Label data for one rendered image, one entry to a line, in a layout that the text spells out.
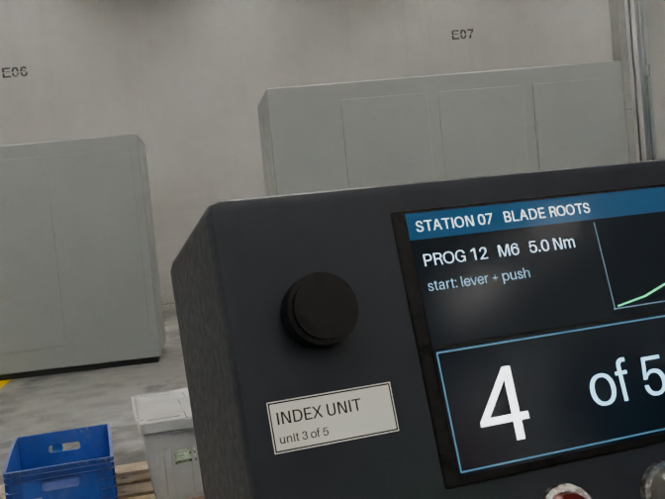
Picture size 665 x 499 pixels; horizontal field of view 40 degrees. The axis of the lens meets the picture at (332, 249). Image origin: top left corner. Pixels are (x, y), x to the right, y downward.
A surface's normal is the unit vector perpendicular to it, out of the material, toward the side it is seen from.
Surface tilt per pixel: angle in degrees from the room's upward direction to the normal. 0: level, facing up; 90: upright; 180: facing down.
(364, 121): 90
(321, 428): 75
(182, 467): 95
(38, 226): 90
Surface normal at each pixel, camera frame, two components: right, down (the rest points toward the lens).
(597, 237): 0.30, -0.24
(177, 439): 0.26, 0.12
